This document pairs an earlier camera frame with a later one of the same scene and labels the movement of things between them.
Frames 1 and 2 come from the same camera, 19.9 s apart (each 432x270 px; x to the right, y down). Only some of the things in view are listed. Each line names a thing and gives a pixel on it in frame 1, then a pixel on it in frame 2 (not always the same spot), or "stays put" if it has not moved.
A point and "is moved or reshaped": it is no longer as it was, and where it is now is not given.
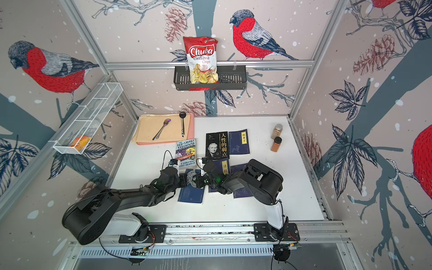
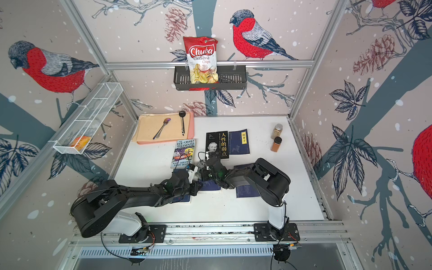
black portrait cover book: (216, 145) stays put
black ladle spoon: (183, 115) stays put
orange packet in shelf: (80, 143) stays put
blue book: (223, 166) is moved or reshaped
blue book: (191, 194) is moved or reshaped
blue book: (244, 192) stays put
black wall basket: (230, 77) stays put
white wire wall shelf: (88, 118) stays put
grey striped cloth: (189, 179) is moved or reshaped
